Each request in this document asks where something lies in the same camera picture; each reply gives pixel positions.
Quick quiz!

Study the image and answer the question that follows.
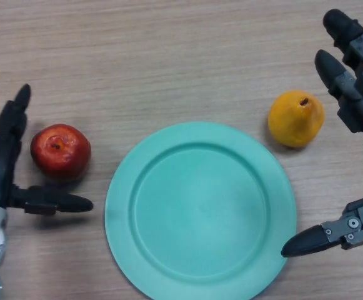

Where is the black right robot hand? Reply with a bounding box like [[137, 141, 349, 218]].
[[281, 9, 363, 259]]

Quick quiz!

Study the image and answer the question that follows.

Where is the red apple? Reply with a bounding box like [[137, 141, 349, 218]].
[[30, 124, 92, 182]]

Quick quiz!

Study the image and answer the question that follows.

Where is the green round plate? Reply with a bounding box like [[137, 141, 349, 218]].
[[104, 121, 297, 300]]

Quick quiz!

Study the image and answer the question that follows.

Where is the yellow pear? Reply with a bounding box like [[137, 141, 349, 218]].
[[267, 89, 326, 148]]

